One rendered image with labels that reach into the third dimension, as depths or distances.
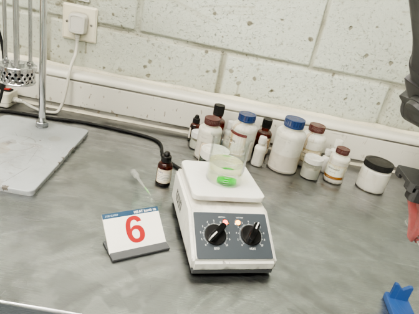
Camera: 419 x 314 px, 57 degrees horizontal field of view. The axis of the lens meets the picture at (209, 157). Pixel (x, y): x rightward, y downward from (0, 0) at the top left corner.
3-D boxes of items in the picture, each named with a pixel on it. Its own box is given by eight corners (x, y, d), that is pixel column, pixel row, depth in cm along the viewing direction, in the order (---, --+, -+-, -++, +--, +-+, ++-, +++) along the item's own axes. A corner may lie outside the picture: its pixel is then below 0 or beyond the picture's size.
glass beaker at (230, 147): (233, 172, 69) (244, 128, 65) (247, 191, 63) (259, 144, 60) (195, 172, 66) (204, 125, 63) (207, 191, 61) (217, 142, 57)
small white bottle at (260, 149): (256, 167, 93) (264, 139, 90) (248, 162, 94) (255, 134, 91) (264, 166, 94) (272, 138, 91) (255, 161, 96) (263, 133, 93)
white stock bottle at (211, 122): (189, 152, 93) (196, 113, 89) (207, 150, 96) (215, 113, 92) (202, 163, 89) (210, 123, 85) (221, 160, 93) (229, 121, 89)
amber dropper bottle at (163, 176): (154, 177, 79) (159, 146, 76) (169, 179, 80) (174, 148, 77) (155, 185, 76) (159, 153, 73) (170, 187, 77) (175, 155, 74)
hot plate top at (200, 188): (265, 203, 62) (266, 198, 62) (192, 200, 59) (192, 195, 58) (243, 167, 72) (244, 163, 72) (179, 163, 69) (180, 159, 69)
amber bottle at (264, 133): (248, 151, 101) (257, 116, 97) (258, 149, 103) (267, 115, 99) (259, 158, 98) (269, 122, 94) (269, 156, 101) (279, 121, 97)
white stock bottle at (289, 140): (284, 177, 91) (299, 126, 85) (260, 164, 95) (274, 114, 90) (301, 172, 95) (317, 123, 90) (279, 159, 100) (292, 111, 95)
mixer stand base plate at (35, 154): (32, 197, 65) (32, 191, 65) (-89, 175, 64) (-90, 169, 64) (89, 133, 93) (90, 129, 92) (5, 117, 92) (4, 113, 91)
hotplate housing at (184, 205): (273, 275, 59) (287, 232, 55) (189, 276, 55) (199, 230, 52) (233, 197, 78) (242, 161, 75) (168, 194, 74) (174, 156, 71)
